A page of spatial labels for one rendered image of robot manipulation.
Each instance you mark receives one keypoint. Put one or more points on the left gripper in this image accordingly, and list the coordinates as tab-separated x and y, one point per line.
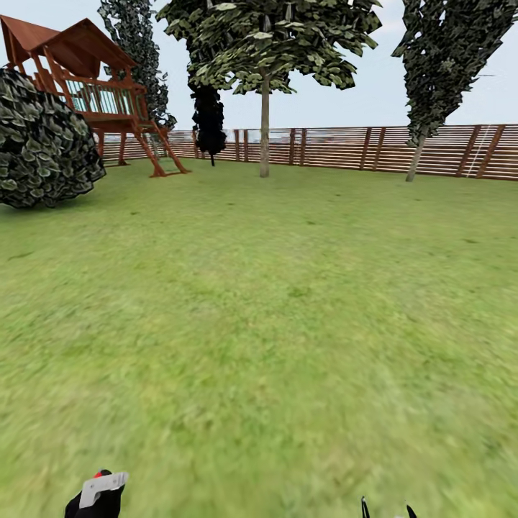
108	506

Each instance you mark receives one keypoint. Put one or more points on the bush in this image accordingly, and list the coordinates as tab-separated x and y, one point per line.
47	151

